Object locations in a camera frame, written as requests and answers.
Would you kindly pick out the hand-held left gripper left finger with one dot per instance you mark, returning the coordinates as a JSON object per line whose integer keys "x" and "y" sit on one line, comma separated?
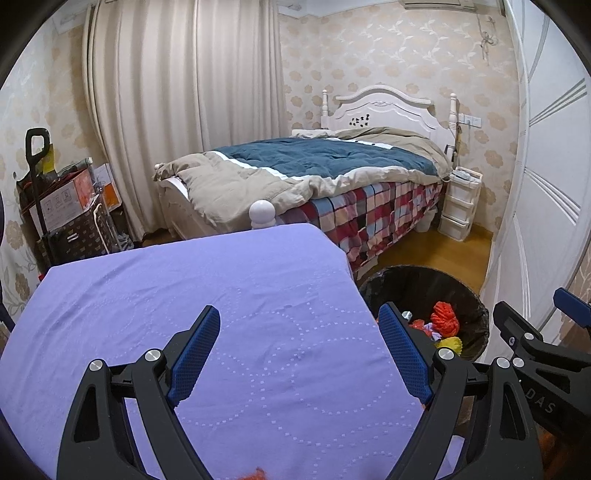
{"x": 194, "y": 355}

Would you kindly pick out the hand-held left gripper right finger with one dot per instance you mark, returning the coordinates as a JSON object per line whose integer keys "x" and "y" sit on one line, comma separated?
{"x": 406, "y": 355}

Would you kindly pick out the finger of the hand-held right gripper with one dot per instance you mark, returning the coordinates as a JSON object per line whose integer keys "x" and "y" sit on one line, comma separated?
{"x": 572, "y": 302}
{"x": 512, "y": 323}

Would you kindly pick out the orange wrapper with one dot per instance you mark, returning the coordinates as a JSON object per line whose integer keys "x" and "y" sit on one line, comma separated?
{"x": 418, "y": 325}

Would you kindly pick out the black bagged waste bin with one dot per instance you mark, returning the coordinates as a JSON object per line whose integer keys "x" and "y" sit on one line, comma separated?
{"x": 471, "y": 309}

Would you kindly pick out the yellow foam fruit net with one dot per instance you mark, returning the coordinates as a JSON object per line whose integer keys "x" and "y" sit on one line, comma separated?
{"x": 450, "y": 345}

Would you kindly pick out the red foam fruit net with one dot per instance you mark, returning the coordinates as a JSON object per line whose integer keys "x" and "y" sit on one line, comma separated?
{"x": 445, "y": 318}

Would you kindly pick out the purple tablecloth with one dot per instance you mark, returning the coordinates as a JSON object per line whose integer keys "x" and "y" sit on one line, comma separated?
{"x": 231, "y": 286}

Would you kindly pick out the white plastic drawer unit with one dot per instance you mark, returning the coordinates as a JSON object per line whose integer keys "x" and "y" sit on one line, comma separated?
{"x": 459, "y": 207}

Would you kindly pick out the small white bucket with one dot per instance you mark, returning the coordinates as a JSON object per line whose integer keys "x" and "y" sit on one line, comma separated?
{"x": 425, "y": 221}

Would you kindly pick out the white panelled door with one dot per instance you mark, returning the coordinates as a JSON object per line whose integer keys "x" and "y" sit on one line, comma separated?
{"x": 545, "y": 161}

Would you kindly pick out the plaid bedsheet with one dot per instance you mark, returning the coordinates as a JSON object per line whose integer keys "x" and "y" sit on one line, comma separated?
{"x": 369, "y": 212}

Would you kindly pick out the white bedpost knob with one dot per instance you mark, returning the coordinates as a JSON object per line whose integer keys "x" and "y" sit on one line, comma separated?
{"x": 262, "y": 213}

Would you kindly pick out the brown patterned bag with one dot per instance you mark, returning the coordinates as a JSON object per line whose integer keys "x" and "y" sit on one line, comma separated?
{"x": 78, "y": 237}

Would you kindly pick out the white and orange box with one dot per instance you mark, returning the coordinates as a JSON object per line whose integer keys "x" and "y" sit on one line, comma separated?
{"x": 110, "y": 184}

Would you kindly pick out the bed with checkered blanket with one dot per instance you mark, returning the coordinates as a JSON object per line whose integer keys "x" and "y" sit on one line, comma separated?
{"x": 300, "y": 161}

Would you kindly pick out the black hand trolley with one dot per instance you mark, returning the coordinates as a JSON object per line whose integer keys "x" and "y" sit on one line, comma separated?
{"x": 34, "y": 184}

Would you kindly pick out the cream curtain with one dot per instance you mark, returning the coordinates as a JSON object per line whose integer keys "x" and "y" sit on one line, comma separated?
{"x": 184, "y": 115}

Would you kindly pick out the beige pillow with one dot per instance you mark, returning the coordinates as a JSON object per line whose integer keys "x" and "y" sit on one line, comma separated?
{"x": 314, "y": 133}

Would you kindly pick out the white bed headboard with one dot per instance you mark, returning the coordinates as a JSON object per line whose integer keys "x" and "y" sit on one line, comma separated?
{"x": 383, "y": 108}

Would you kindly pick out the white air conditioner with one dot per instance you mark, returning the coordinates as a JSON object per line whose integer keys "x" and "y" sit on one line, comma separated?
{"x": 436, "y": 3}

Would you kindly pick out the white wall socket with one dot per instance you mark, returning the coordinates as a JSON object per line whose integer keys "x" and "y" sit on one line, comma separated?
{"x": 470, "y": 121}

